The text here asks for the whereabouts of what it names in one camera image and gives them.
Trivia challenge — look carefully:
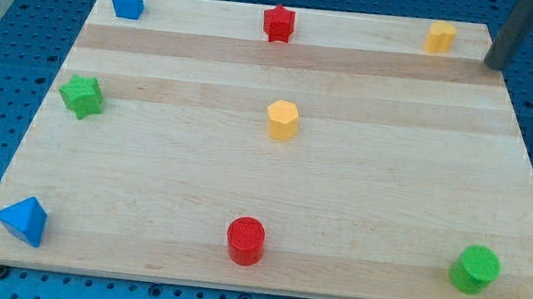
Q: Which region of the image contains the yellow hexagon block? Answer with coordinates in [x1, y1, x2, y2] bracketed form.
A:
[267, 100, 300, 141]

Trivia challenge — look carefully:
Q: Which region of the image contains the light wooden board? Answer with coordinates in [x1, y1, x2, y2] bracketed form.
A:
[0, 0, 533, 299]

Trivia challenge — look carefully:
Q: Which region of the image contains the red cylinder block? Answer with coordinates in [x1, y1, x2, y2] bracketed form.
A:
[226, 216, 266, 266]

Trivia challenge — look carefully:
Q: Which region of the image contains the red star block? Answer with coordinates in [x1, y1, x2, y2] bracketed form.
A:
[263, 4, 296, 43]

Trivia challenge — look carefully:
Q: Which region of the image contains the green star block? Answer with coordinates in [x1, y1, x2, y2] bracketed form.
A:
[59, 74, 103, 119]

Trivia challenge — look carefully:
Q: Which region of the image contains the blue cube block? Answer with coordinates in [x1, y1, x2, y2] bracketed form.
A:
[111, 0, 145, 20]

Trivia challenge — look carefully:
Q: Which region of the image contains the yellow heart block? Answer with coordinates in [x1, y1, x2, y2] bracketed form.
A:
[423, 20, 458, 54]

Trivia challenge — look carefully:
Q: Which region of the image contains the green cylinder block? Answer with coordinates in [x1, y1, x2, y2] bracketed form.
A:
[448, 245, 502, 295]

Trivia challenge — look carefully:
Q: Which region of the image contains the blue triangle block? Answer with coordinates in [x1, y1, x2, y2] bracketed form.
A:
[0, 196, 48, 248]

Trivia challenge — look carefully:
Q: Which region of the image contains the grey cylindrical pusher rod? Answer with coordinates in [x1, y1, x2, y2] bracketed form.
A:
[483, 0, 533, 71]

